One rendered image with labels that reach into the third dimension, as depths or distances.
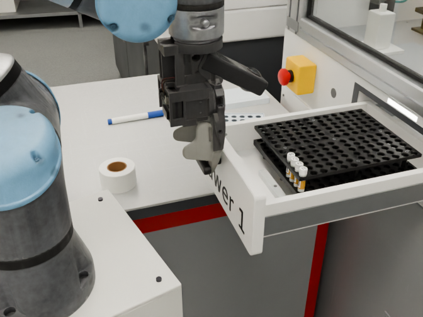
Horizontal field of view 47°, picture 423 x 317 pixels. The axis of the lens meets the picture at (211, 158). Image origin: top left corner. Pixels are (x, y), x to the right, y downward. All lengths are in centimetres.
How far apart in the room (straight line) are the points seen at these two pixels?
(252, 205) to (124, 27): 32
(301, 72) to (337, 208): 45
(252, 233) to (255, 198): 6
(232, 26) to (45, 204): 114
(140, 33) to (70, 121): 79
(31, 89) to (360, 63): 62
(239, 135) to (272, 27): 79
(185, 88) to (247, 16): 95
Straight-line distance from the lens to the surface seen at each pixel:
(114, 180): 94
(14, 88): 65
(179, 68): 67
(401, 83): 90
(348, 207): 77
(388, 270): 105
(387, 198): 81
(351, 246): 115
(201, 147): 72
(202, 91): 67
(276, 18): 164
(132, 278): 67
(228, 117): 113
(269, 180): 82
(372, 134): 89
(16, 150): 53
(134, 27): 46
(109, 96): 135
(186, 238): 101
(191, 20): 63
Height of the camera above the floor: 131
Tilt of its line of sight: 32 degrees down
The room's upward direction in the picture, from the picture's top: straight up
